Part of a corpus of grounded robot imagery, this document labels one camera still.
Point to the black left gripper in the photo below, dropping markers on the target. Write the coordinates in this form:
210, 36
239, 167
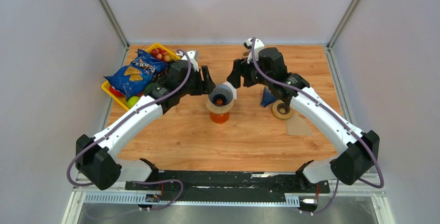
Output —
208, 84

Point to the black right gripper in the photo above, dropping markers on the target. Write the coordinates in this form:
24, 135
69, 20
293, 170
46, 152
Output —
234, 78

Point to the blue glass dripper cone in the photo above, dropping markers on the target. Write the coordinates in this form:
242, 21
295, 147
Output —
220, 96

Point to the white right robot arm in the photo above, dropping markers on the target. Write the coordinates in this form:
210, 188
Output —
357, 150

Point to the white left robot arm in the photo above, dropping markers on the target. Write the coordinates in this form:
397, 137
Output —
97, 157

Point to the white paper coffee filter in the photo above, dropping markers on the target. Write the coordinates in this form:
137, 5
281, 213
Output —
232, 88

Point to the brown paper coffee filter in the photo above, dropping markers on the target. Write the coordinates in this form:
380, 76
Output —
297, 126

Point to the clear glass carafe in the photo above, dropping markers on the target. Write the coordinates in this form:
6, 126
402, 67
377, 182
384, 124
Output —
246, 54

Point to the orange glass carafe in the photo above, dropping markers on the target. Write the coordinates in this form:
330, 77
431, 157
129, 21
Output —
219, 118

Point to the dark grapes bunch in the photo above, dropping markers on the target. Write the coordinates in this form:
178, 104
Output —
157, 76

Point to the red apples bunch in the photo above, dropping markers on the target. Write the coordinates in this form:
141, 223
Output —
160, 54

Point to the green lime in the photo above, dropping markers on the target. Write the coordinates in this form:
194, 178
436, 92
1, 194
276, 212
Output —
149, 88

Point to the blue chips bag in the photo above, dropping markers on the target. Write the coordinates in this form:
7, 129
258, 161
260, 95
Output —
132, 79

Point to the green apple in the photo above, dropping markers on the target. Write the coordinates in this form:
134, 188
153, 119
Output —
132, 101

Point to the yellow plastic tray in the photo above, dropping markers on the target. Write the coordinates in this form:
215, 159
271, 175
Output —
122, 100

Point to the red fruit under bag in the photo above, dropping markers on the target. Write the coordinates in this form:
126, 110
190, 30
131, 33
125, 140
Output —
115, 92

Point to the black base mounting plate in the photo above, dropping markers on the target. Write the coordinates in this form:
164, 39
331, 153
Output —
227, 186

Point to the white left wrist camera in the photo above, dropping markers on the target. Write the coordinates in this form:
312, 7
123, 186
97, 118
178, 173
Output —
192, 56

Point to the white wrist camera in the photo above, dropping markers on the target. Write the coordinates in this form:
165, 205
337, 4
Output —
254, 46
192, 56

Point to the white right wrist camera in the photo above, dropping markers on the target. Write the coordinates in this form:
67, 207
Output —
254, 46

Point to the aluminium frame rail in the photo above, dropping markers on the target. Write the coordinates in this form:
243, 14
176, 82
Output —
303, 203

